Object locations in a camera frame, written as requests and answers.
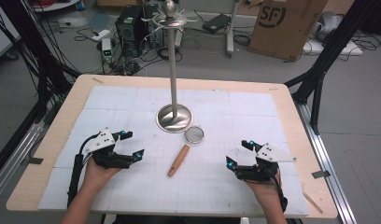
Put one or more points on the white floor stand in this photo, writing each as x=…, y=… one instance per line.
x=232, y=31

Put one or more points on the white device with green display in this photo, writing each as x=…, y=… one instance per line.
x=106, y=49

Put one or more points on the person's right hand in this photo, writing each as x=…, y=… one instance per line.
x=268, y=191

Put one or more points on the white grid mat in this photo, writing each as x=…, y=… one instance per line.
x=210, y=189

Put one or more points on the black metal frame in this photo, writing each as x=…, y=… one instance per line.
x=33, y=46
x=331, y=43

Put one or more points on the white flat board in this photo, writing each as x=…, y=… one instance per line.
x=331, y=48

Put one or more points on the steel hanging stand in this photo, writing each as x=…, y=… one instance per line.
x=172, y=62

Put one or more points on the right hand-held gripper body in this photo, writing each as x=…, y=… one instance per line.
x=269, y=155

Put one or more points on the black computer tower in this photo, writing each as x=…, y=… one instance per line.
x=129, y=31

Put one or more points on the white power strip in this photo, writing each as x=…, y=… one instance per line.
x=101, y=34

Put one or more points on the black tape piece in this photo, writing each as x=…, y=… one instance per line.
x=321, y=174
x=35, y=160

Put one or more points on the beige tape piece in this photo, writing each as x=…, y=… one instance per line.
x=97, y=80

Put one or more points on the brown cardboard box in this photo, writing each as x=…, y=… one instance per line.
x=282, y=28

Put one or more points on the person's left hand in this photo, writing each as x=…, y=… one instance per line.
x=96, y=177

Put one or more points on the flat black device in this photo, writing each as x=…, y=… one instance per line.
x=216, y=22

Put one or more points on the thin wooden stick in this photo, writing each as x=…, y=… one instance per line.
x=313, y=202

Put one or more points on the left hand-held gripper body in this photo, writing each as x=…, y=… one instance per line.
x=101, y=141

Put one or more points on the aluminium rail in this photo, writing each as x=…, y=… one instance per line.
x=14, y=158
x=328, y=161

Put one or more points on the grey computer tower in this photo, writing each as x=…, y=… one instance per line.
x=154, y=28

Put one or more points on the grey rounded device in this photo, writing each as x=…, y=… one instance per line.
x=328, y=23

